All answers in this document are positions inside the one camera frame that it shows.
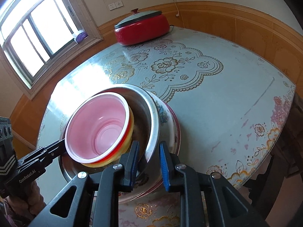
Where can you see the red plastic bowl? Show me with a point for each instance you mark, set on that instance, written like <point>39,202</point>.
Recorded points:
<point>97,127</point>

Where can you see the purple-rimmed floral plate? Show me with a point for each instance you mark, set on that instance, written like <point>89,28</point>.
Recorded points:
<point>176,132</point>

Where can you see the yellow plastic bowl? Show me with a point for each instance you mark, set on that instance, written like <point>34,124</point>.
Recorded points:
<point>121,148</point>

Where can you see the white wall socket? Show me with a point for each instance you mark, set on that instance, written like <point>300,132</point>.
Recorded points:
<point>115,5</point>

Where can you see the purple cloth on windowsill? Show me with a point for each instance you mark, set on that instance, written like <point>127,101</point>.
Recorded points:
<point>79,36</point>

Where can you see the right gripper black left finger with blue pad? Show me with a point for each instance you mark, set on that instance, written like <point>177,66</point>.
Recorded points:
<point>92,200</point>

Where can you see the window with metal frame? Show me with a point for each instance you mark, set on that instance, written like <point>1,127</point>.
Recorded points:
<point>37,41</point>

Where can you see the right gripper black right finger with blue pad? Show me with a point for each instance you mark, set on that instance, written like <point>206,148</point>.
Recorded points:
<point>205,200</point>

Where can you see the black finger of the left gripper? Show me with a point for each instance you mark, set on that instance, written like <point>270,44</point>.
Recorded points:
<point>43,155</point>

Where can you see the wooden chair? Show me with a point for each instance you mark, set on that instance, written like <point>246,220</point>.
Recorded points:
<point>285,162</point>

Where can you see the stainless steel bowl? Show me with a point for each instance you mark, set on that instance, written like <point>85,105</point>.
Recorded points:
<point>146,131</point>

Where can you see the red electric cooking pot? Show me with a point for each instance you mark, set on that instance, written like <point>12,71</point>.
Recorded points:
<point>141,27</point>

